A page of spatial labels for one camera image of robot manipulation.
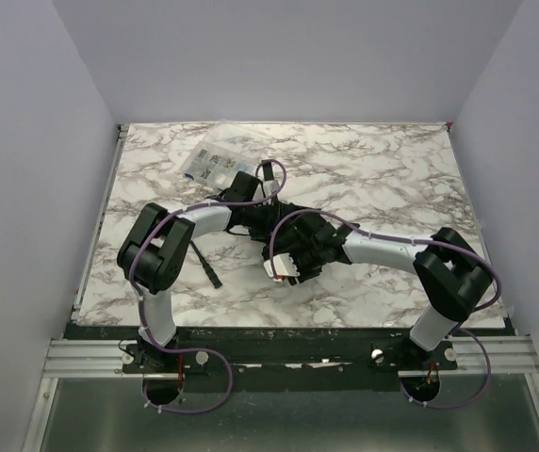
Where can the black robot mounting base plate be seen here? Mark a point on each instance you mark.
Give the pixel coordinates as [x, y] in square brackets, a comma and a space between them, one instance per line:
[213, 359]

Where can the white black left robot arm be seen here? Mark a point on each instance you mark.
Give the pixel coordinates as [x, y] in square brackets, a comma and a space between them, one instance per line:
[155, 249]

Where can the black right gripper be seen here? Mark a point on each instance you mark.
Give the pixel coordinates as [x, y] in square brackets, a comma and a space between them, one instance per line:
[301, 257]

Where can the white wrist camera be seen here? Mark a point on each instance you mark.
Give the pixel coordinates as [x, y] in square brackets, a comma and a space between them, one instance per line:
[269, 184]
[281, 267]

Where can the dark green folding umbrella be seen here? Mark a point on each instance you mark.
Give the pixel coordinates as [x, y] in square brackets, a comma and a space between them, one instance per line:
[274, 221]

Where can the black rubber mallet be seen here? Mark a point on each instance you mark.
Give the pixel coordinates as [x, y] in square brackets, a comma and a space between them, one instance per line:
[208, 270]

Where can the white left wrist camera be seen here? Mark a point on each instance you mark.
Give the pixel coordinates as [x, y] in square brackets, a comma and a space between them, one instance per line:
[269, 184]

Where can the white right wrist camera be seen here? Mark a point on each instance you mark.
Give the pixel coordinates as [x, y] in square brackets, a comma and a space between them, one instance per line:
[281, 267]

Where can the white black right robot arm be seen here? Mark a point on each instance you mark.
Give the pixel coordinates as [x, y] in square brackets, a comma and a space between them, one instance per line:
[428, 284]

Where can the clear plastic screw organizer box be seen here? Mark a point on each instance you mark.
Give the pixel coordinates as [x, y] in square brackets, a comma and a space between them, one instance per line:
[214, 166]

